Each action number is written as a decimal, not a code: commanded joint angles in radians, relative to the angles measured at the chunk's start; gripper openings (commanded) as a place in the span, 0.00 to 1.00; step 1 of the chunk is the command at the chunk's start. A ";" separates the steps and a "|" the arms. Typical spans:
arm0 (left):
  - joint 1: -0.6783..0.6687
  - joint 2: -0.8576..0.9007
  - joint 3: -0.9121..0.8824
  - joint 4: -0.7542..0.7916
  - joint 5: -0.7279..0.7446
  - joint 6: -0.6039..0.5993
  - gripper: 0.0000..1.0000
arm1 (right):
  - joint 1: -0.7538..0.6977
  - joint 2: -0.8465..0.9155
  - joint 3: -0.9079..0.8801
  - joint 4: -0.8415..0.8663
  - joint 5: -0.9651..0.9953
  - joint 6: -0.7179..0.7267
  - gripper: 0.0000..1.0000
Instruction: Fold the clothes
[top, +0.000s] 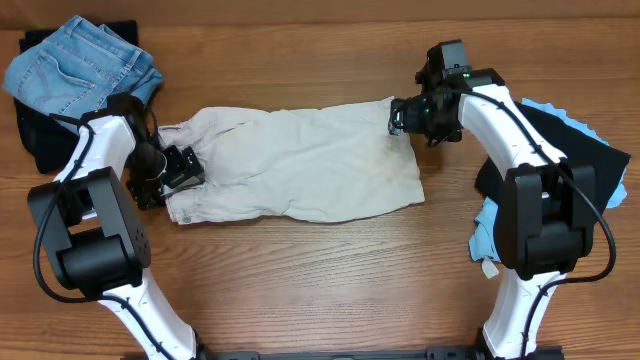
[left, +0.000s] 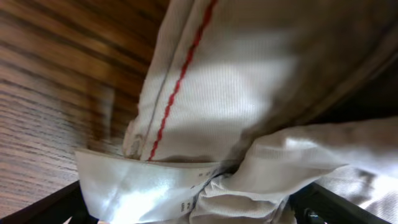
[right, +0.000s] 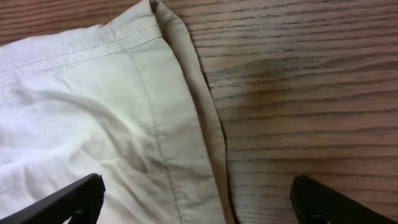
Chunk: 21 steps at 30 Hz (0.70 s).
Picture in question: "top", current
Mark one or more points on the folded black garment left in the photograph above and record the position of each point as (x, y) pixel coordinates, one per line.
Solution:
(49, 141)

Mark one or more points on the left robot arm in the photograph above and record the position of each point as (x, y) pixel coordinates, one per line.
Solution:
(91, 245)

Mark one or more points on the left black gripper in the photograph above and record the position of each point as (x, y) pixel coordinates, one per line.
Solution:
(144, 190)

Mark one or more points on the beige khaki shorts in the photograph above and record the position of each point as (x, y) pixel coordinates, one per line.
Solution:
(325, 165)

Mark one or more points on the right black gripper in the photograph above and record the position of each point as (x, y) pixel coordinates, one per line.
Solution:
(398, 117)

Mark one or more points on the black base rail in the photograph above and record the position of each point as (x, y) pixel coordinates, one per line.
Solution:
(430, 353)

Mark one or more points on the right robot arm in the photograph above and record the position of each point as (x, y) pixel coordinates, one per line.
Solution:
(545, 217)

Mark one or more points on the folded blue denim jeans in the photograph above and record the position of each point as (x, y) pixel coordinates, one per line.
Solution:
(74, 70)

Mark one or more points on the black garment right pile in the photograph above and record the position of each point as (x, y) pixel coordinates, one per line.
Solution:
(582, 146)

